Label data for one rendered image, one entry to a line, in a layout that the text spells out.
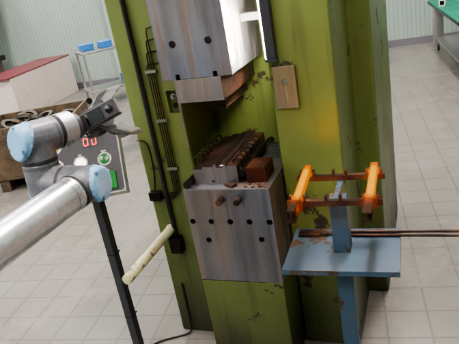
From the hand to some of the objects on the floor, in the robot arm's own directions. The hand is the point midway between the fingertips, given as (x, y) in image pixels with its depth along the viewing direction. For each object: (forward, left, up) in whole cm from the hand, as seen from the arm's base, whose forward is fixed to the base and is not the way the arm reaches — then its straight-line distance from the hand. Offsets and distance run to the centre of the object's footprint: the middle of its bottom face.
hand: (132, 107), depth 154 cm
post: (+56, +52, -141) cm, 161 cm away
